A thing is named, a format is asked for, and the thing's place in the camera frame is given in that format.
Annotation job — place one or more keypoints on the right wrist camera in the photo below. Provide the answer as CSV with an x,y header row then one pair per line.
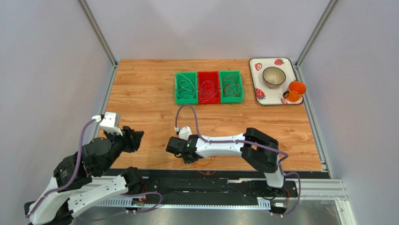
x,y
183,132

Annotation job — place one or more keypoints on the orange cup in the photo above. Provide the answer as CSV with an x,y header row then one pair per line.
x,y
295,91

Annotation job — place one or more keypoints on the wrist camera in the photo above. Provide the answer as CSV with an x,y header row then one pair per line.
x,y
183,132
109,122

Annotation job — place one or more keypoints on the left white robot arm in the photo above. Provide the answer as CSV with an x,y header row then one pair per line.
x,y
61,202

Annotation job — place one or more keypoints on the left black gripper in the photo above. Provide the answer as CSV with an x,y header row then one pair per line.
x,y
132,138

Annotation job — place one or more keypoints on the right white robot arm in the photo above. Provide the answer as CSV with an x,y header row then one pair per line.
x,y
259,150

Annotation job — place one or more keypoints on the green bin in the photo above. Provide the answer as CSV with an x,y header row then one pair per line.
x,y
186,88
232,88

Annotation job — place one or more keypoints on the red bin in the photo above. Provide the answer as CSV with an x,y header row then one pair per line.
x,y
209,90

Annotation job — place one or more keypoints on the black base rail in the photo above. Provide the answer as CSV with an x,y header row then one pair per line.
x,y
190,188

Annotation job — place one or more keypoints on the right green bin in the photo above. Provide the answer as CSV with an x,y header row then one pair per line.
x,y
232,88

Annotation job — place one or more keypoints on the left green bin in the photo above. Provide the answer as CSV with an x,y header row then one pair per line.
x,y
186,88

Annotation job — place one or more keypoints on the grey bowl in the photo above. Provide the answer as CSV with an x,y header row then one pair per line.
x,y
273,77

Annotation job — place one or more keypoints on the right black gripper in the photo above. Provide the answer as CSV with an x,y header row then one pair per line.
x,y
171,146

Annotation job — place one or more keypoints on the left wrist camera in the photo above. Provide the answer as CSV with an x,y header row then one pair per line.
x,y
109,122

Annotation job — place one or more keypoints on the strawberry pattern tray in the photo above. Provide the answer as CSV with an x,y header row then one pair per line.
x,y
264,95

